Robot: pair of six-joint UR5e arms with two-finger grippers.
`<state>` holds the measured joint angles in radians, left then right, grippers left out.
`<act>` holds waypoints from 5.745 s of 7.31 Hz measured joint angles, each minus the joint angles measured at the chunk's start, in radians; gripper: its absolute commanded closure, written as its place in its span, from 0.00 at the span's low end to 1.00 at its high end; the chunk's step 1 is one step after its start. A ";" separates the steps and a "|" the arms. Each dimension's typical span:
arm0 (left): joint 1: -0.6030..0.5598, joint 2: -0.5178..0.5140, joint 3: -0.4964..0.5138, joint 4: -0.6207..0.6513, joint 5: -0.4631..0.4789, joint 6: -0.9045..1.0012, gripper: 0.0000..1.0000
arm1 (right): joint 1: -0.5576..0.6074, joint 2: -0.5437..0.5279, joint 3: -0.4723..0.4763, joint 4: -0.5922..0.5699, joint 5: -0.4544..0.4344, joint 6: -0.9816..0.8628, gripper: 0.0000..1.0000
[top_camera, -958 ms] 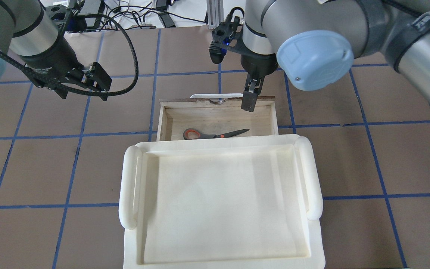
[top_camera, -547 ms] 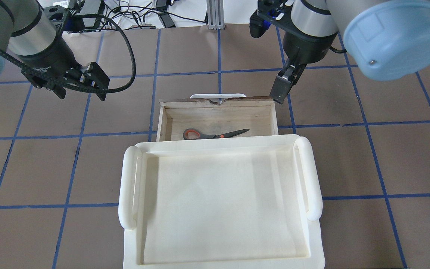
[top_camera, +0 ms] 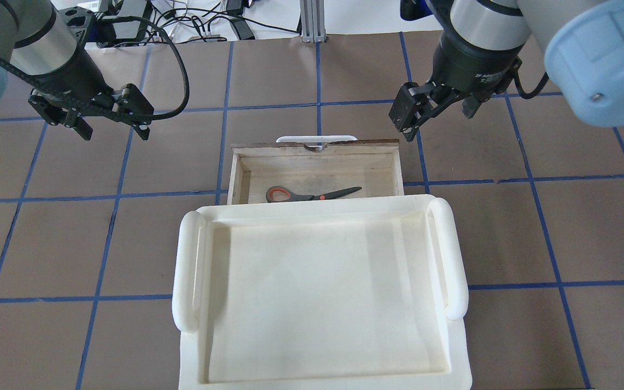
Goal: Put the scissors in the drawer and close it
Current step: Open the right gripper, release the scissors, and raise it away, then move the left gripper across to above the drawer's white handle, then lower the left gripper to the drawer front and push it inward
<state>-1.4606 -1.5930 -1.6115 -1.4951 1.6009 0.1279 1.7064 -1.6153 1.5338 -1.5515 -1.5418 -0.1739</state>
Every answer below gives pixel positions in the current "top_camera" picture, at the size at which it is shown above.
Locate aluminium frame post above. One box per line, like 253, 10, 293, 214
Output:
300, 0, 327, 43

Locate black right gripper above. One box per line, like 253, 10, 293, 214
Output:
388, 39, 523, 142

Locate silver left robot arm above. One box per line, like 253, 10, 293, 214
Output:
0, 1, 191, 140

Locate white plastic tray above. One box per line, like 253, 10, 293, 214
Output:
172, 194, 472, 389

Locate black corrugated cable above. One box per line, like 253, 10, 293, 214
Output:
0, 15, 191, 121

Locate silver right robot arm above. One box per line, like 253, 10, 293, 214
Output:
388, 1, 624, 141

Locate orange grey scissors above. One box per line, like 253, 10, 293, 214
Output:
265, 186, 362, 203

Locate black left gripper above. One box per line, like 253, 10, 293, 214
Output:
30, 51, 154, 141

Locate light wooden drawer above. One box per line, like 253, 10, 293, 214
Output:
227, 135, 404, 204

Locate black power adapter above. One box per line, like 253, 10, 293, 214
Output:
230, 19, 256, 41

